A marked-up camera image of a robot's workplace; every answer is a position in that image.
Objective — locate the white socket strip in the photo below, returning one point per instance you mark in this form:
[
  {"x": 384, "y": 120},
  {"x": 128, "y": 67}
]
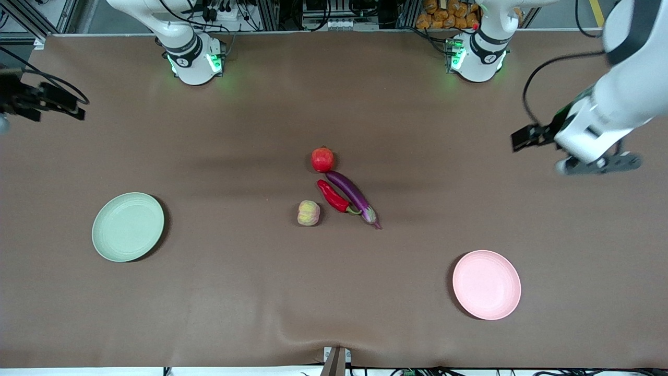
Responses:
[{"x": 342, "y": 24}]

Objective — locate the brown table cloth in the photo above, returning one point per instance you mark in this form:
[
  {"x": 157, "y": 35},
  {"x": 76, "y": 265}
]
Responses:
[{"x": 334, "y": 292}]

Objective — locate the red chili pepper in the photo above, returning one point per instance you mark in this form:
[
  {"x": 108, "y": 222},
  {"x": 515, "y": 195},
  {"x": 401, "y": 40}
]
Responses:
[{"x": 331, "y": 196}]

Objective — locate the red pomegranate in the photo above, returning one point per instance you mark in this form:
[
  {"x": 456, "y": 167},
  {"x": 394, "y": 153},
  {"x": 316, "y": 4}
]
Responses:
[{"x": 322, "y": 160}]

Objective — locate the purple eggplant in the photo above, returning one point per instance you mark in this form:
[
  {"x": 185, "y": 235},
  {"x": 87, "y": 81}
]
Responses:
[{"x": 349, "y": 190}]

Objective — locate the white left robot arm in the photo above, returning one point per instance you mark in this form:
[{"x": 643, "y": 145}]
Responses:
[{"x": 626, "y": 99}]

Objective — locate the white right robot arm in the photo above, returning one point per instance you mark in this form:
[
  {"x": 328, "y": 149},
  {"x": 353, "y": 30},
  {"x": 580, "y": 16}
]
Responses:
[{"x": 193, "y": 62}]

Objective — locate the pale green plate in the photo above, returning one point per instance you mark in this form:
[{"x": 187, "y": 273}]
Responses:
[{"x": 128, "y": 227}]

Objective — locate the yellow pink peach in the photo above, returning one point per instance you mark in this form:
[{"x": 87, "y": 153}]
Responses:
[{"x": 308, "y": 213}]

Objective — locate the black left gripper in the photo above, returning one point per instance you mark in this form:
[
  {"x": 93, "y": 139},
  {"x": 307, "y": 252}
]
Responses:
[{"x": 546, "y": 130}]

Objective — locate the aluminium frame profile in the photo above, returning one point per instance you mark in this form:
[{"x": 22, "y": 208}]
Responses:
[
  {"x": 407, "y": 13},
  {"x": 269, "y": 13},
  {"x": 28, "y": 18}
]

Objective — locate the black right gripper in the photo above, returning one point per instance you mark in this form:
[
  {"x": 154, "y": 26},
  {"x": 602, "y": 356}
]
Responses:
[{"x": 15, "y": 98}]

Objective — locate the orange lumpy items heap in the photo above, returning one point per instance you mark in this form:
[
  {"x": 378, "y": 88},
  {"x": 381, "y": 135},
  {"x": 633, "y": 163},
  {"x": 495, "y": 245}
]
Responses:
[{"x": 443, "y": 18}]

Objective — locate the grey table clamp bracket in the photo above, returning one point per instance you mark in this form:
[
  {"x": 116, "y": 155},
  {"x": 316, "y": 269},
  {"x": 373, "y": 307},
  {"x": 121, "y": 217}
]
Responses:
[{"x": 335, "y": 363}]

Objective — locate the pink plate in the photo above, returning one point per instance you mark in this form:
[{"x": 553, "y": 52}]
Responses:
[{"x": 486, "y": 284}]

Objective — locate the white power strip black plugs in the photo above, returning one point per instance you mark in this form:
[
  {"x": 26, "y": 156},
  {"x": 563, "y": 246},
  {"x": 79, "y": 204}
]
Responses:
[{"x": 229, "y": 14}]

